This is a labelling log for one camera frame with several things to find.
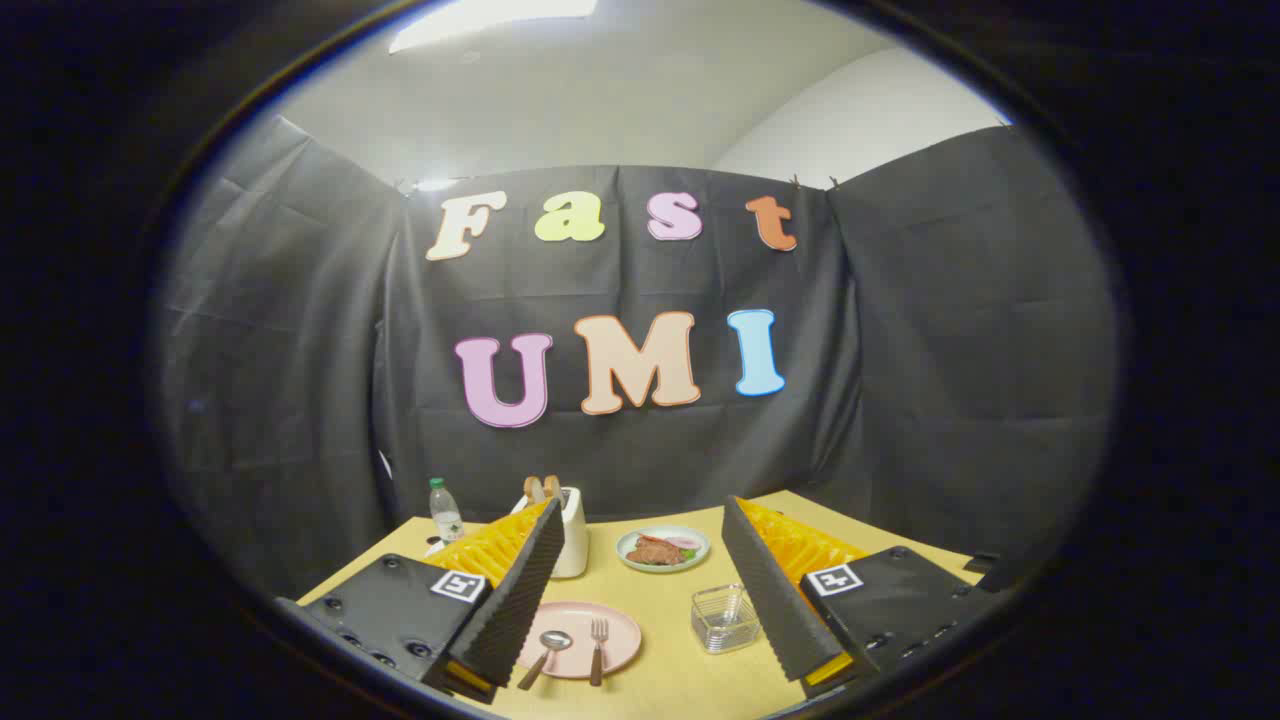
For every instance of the clear water bottle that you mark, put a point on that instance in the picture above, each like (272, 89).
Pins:
(446, 515)

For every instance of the bread slice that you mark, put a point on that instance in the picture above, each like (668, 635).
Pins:
(533, 490)
(553, 487)

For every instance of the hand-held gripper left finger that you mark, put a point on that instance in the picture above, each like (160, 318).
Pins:
(515, 610)

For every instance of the white toaster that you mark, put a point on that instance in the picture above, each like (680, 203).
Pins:
(574, 540)

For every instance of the black table clamp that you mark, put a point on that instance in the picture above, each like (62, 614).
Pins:
(985, 565)

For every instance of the brown meat slice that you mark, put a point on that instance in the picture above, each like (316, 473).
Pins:
(655, 552)

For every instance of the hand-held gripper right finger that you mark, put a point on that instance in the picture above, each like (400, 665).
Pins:
(770, 600)

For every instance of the white square coaster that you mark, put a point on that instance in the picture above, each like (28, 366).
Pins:
(435, 547)

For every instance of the clear cutlery holder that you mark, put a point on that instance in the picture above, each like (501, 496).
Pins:
(725, 625)

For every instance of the pink ham slice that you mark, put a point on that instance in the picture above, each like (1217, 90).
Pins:
(683, 541)

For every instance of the pale green plate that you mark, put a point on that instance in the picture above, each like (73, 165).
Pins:
(702, 556)

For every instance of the black backdrop cloth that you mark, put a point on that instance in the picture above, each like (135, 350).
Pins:
(900, 350)

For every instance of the pink plate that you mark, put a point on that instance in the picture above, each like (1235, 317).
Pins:
(625, 640)

